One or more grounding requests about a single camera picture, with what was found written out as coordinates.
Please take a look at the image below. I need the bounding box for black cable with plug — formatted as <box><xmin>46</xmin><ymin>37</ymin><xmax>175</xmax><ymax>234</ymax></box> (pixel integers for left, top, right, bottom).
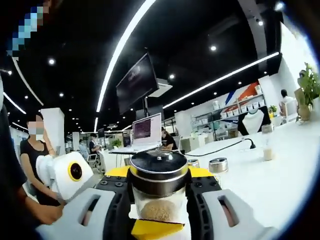
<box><xmin>186</xmin><ymin>138</ymin><xmax>256</xmax><ymax>157</ymax></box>

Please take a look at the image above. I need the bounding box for straight ceiling light strip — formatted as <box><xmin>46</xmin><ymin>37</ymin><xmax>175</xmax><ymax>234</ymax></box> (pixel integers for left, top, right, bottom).
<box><xmin>162</xmin><ymin>51</ymin><xmax>280</xmax><ymax>110</ymax></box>

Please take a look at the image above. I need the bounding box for small seasoning bottle beige powder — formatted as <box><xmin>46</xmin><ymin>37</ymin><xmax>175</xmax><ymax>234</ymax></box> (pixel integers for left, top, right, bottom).
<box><xmin>208</xmin><ymin>157</ymin><xmax>230</xmax><ymax>182</ymax></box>

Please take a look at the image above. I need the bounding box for hanging black monitor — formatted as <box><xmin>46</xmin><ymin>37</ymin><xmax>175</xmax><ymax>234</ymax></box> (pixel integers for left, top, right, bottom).
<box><xmin>116</xmin><ymin>51</ymin><xmax>160</xmax><ymax>115</ymax></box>

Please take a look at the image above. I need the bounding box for small green potted plant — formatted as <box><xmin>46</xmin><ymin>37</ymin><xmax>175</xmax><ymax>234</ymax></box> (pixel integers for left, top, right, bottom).
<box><xmin>267</xmin><ymin>104</ymin><xmax>278</xmax><ymax>118</ymax></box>

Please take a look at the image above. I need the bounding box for green potted plant white pot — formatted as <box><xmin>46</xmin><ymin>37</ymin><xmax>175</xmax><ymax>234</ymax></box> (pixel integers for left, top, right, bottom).
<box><xmin>297</xmin><ymin>62</ymin><xmax>320</xmax><ymax>111</ymax></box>

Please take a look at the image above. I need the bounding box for white ceiling air conditioner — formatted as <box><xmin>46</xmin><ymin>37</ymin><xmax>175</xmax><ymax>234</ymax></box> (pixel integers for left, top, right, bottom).
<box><xmin>148</xmin><ymin>77</ymin><xmax>174</xmax><ymax>98</ymax></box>

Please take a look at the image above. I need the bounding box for brown paper bag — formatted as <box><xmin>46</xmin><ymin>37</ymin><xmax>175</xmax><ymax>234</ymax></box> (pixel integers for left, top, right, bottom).
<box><xmin>293</xmin><ymin>87</ymin><xmax>312</xmax><ymax>121</ymax></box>

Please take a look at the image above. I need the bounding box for black and white shirt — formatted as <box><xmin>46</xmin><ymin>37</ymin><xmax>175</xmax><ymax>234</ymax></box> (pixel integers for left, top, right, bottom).
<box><xmin>237</xmin><ymin>106</ymin><xmax>272</xmax><ymax>137</ymax></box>

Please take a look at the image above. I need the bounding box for operator in black shirt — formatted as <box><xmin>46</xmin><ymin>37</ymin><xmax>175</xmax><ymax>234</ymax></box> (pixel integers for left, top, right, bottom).
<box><xmin>0</xmin><ymin>103</ymin><xmax>41</xmax><ymax>240</ymax></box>

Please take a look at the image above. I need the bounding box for curved ceiling light strip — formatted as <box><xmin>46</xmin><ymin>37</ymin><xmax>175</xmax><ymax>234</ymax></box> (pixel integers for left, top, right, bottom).
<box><xmin>96</xmin><ymin>0</ymin><xmax>157</xmax><ymax>113</ymax></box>

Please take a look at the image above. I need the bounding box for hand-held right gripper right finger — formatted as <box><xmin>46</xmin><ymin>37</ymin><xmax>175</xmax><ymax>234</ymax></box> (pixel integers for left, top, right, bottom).
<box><xmin>184</xmin><ymin>167</ymin><xmax>280</xmax><ymax>240</ymax></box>

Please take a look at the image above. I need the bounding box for shelf with white bins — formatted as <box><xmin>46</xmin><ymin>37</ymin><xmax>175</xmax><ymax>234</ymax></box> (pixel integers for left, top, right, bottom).
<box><xmin>189</xmin><ymin>84</ymin><xmax>266</xmax><ymax>141</ymax></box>

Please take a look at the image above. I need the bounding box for tall seasoning bottle brown powder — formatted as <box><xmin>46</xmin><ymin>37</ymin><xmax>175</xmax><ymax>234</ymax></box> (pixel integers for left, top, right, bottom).
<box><xmin>128</xmin><ymin>149</ymin><xmax>189</xmax><ymax>223</ymax></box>

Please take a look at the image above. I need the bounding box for tall seasoning bottle white powder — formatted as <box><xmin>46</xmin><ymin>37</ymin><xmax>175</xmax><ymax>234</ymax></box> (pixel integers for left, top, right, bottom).
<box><xmin>261</xmin><ymin>124</ymin><xmax>276</xmax><ymax>162</ymax></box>

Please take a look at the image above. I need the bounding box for open white laptop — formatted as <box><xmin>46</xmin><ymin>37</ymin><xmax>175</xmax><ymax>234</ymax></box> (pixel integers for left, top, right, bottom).
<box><xmin>109</xmin><ymin>112</ymin><xmax>163</xmax><ymax>154</ymax></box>

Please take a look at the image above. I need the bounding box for green indoor plant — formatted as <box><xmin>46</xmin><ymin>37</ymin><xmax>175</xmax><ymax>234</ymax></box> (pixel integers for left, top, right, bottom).
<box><xmin>111</xmin><ymin>138</ymin><xmax>123</xmax><ymax>151</ymax></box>

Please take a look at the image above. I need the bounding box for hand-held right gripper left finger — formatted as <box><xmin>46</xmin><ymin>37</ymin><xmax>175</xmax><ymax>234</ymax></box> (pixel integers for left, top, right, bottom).
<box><xmin>34</xmin><ymin>166</ymin><xmax>132</xmax><ymax>240</ymax></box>

